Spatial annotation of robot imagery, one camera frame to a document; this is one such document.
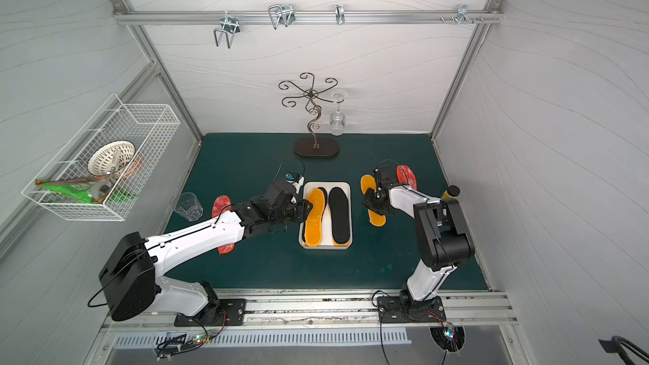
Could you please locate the clear plastic cup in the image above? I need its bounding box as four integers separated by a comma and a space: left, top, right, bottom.
173, 192, 204, 222

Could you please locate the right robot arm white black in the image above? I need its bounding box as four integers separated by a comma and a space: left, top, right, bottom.
360, 165, 475, 303

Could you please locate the white plastic strainer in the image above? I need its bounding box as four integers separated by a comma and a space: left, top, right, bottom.
87, 140, 136, 177

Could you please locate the black object bottom right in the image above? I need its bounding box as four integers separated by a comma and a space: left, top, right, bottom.
598, 336, 649, 365

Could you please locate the orange insole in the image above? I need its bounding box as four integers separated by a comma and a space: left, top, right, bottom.
304, 188, 327, 247
360, 174, 386, 227

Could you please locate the green plastic item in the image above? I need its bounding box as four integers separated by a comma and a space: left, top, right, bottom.
37, 180, 137, 204

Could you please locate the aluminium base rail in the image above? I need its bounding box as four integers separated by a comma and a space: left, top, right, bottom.
99, 290, 519, 334

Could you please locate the green table mat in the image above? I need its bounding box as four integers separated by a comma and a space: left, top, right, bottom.
166, 132, 488, 291

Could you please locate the white storage box tray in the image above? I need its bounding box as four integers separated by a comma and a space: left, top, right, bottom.
299, 182, 353, 250

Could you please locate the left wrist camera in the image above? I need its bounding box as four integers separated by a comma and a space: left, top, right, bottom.
285, 172, 304, 195

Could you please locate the red insole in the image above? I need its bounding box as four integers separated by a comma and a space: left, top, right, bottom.
396, 165, 417, 190
211, 195, 234, 254

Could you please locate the brown metal glass rack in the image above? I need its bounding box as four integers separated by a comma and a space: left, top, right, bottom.
278, 72, 340, 159

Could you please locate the yellow bottle black cap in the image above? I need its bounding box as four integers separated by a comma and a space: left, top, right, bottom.
441, 185, 461, 199

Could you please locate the aluminium top rail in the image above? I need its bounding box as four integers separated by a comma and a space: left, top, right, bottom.
114, 8, 505, 27

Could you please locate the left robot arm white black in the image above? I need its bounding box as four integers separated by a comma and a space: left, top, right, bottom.
99, 177, 313, 325

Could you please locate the black cable bundle left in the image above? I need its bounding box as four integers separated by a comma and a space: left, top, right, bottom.
153, 331, 224, 361

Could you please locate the white wire basket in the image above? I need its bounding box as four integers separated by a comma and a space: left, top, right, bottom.
22, 94, 180, 221

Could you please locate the hanging wine glass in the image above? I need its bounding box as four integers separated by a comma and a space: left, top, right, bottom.
330, 92, 346, 136

